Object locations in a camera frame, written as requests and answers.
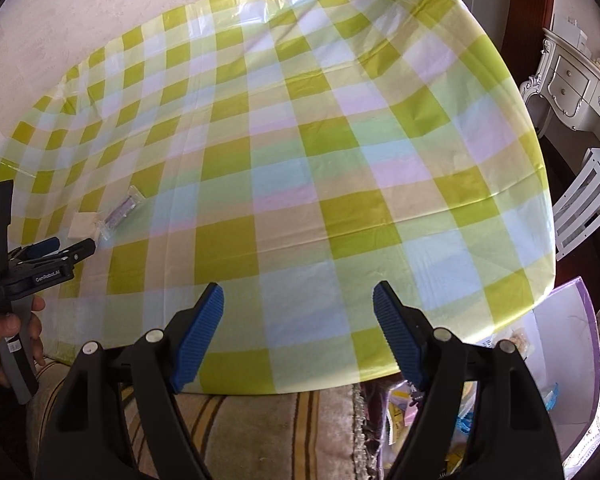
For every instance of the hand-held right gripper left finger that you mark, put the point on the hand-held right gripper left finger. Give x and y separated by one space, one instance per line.
200 335

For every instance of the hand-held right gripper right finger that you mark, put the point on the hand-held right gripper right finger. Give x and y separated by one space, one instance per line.
397 337

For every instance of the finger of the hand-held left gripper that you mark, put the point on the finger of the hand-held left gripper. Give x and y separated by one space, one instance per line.
80 250
42 247

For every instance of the clear packet with purple stick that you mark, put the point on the clear packet with purple stick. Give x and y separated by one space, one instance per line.
122 210

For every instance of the purple cardboard box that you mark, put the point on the purple cardboard box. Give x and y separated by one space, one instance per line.
565 360

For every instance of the striped seat cushion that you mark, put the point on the striped seat cushion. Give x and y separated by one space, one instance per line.
260 435

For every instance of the yellow checked tablecloth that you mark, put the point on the yellow checked tablecloth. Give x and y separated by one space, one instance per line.
305 160

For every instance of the white slatted chair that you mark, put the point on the white slatted chair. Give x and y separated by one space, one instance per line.
580 205

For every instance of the white ornate dresser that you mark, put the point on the white ornate dresser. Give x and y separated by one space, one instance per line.
570 85

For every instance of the brown wooden door frame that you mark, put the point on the brown wooden door frame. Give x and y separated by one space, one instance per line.
530 5

